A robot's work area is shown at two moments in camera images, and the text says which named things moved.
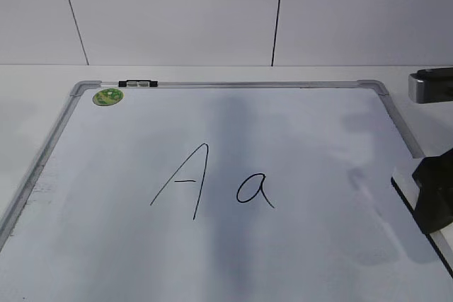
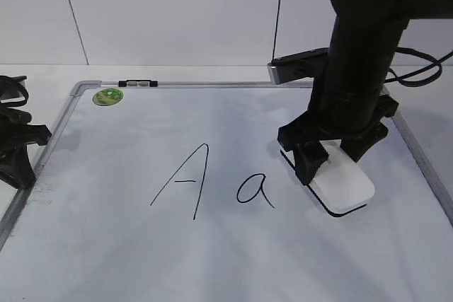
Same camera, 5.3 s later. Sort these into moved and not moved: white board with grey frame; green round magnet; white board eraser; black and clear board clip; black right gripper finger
Moved: black right gripper finger; white board eraser
Not moved: black and clear board clip; white board with grey frame; green round magnet
